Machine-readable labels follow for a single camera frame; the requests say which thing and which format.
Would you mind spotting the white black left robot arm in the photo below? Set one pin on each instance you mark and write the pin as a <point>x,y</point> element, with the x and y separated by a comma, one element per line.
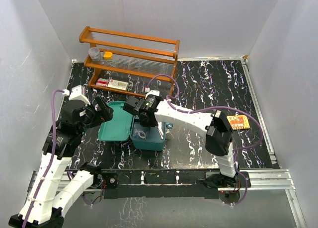
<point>45,207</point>

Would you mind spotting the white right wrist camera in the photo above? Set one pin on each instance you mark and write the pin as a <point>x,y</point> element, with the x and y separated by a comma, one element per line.
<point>149,92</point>

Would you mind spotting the yellow capped small jar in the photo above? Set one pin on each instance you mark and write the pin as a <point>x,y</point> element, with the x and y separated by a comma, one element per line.
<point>107,56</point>

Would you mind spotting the red white medicine box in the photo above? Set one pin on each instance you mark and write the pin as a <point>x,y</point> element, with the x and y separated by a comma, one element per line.
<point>102,82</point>

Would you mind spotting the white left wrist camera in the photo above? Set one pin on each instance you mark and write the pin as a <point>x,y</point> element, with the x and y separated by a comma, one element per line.
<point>76,96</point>

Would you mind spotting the teal medicine kit box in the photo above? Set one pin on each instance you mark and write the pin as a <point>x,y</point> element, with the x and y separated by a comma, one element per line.
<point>119,129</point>

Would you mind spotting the black metal base bar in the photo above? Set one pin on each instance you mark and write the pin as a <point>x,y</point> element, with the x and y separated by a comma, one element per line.
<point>170,183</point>

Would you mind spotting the dark blue divided tray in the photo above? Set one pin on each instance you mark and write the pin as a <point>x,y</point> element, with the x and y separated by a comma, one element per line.
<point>154,134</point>

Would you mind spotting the clear plastic cup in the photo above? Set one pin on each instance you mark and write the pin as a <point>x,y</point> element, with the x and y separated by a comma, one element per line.
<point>95,54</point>

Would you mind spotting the orange wooden shelf rack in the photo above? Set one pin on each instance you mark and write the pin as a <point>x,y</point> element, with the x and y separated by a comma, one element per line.
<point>137,60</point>

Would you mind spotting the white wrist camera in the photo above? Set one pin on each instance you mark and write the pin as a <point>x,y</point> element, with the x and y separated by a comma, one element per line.
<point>149,92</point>
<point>76,96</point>

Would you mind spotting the clear tape roll bag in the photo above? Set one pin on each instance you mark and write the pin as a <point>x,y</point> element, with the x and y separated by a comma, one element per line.
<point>140,134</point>

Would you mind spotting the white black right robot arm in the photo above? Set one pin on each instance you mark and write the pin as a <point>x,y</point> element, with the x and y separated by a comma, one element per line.
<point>213,128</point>

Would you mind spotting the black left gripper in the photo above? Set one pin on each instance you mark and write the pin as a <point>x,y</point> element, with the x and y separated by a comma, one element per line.
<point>105,114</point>

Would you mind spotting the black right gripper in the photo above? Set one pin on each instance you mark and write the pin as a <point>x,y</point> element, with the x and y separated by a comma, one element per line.
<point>152,124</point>

